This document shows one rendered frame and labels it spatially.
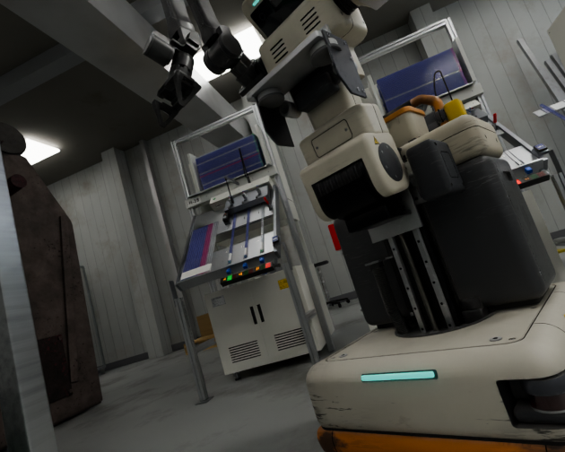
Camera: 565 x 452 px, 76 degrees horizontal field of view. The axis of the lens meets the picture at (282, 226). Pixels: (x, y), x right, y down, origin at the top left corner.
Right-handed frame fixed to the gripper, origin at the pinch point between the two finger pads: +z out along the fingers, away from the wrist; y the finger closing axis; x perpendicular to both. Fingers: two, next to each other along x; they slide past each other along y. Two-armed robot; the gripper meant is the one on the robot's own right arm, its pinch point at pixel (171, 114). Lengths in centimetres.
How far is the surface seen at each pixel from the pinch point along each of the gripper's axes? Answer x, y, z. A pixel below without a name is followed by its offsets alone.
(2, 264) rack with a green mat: -22, 21, 51
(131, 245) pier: 178, -564, -203
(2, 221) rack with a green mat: -23, 21, 47
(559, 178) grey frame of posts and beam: 173, 51, -41
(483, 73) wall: 455, -13, -403
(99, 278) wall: 169, -671, -163
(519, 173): 163, 38, -45
